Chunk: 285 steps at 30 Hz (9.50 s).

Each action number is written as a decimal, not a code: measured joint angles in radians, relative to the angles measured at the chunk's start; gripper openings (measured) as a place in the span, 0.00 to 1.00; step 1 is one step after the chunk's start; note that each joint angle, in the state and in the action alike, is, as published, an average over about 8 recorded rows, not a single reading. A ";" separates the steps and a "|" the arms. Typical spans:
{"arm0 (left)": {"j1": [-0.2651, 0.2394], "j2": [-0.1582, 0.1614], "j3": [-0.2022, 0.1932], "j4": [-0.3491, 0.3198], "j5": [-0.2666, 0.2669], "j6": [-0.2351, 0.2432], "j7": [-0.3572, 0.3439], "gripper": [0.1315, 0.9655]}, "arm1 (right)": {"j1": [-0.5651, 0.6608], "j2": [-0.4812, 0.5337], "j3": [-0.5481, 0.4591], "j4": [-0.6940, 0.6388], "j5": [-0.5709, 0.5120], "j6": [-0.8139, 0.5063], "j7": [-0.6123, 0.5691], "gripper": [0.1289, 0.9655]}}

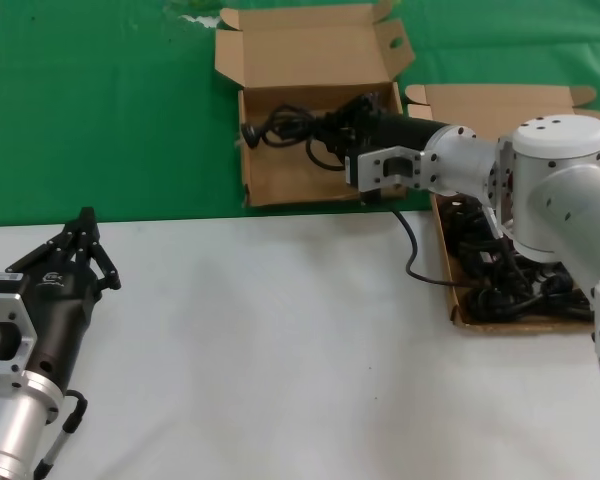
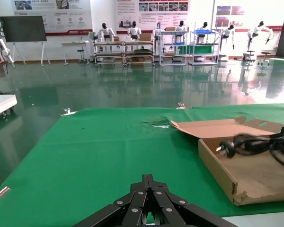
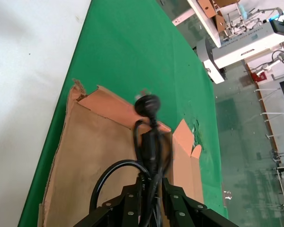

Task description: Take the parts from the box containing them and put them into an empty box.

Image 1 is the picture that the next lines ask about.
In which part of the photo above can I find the small white scrap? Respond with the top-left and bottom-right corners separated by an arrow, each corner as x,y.
179,13 -> 221,29

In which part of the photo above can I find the open cardboard box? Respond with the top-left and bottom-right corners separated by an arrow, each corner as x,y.
403,83 -> 600,329
212,0 -> 416,209

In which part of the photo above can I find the silver left camera bracket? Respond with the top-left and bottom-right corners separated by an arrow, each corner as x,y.
0,292 -> 39,379

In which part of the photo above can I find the silver camera bracket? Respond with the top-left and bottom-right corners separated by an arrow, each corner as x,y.
0,292 -> 39,379
357,145 -> 425,194

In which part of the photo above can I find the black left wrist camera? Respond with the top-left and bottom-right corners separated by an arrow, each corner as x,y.
0,270 -> 29,297

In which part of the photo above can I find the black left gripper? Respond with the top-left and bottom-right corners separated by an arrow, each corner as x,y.
4,207 -> 123,392

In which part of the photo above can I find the silver right camera bracket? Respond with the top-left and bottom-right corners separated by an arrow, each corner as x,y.
357,145 -> 425,194

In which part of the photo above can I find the left arm connector cable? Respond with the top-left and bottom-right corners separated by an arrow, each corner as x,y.
32,389 -> 89,480

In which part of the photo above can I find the right arm connector cable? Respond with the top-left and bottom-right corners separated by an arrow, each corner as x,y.
482,204 -> 529,286

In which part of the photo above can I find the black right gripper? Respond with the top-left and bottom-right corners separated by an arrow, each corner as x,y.
322,92 -> 444,153

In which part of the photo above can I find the green table cloth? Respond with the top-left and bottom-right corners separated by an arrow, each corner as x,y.
0,0 -> 600,229

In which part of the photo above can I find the arm connector cable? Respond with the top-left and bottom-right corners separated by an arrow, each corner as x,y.
32,389 -> 89,480
482,204 -> 529,286

